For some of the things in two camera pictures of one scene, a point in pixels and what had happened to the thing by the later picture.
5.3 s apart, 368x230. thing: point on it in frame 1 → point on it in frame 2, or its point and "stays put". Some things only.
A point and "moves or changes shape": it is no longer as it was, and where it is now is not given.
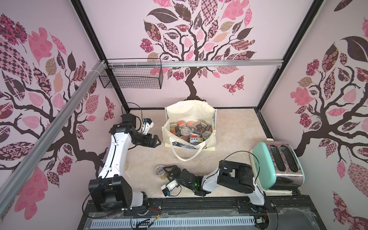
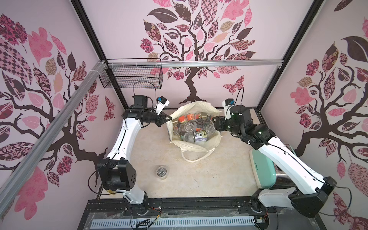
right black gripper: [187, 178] → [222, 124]
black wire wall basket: [125, 73] stays put
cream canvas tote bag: [189, 110] moves or changes shape
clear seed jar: [160, 171] stays put
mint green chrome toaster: [276, 167] stays put
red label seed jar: [181, 123] → [190, 117]
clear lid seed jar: [185, 131] → [189, 127]
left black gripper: [147, 143] → [160, 119]
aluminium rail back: [175, 63] stays put
